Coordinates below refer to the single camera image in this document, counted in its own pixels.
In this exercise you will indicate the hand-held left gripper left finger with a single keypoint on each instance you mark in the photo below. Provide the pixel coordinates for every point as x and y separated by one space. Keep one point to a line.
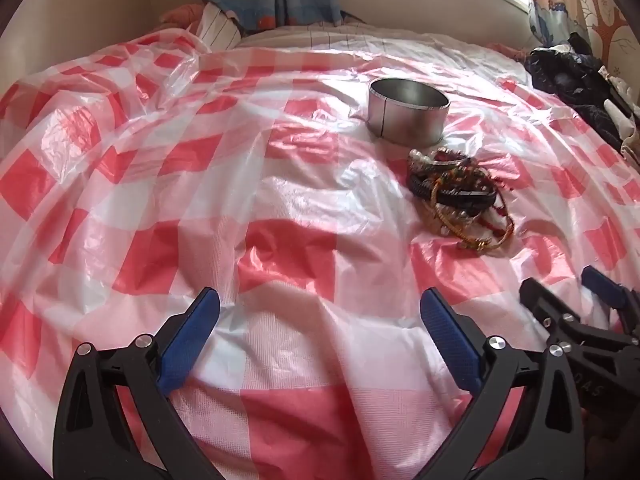
192 330

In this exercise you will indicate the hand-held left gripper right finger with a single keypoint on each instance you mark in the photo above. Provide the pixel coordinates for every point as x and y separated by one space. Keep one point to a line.
447 335

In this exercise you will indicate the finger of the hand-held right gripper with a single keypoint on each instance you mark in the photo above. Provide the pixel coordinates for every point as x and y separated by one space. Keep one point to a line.
605 287
537 300

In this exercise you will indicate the round metal tin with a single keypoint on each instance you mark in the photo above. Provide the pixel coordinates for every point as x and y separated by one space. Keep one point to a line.
407 120

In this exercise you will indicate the red checked plastic sheet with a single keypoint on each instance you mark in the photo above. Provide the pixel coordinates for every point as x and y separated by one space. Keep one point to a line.
200 185

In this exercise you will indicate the pile of dark clothes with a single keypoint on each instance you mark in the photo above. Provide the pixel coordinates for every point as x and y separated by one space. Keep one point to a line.
565 75

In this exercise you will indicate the striped pillow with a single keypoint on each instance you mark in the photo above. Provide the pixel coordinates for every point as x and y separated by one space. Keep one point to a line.
220 27

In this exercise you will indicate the pink plush cloth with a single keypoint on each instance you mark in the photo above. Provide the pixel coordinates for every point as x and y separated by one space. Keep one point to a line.
180 12

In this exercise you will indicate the striped bed sheet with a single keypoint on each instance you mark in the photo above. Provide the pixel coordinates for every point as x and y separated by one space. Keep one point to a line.
330 35

